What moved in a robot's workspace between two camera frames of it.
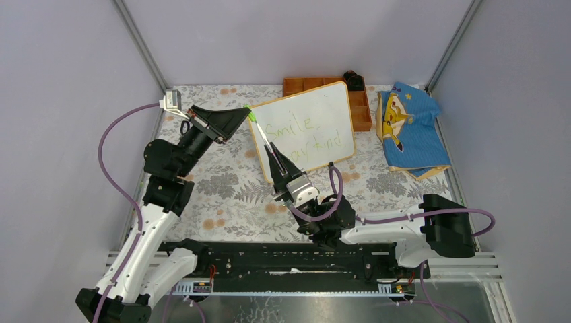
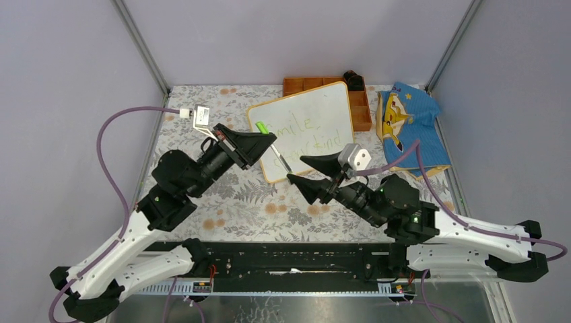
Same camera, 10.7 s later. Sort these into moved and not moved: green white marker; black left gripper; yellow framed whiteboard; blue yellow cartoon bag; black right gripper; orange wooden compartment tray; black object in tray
Moved: black left gripper; green white marker; black right gripper
Not moved: yellow framed whiteboard; orange wooden compartment tray; blue yellow cartoon bag; black object in tray
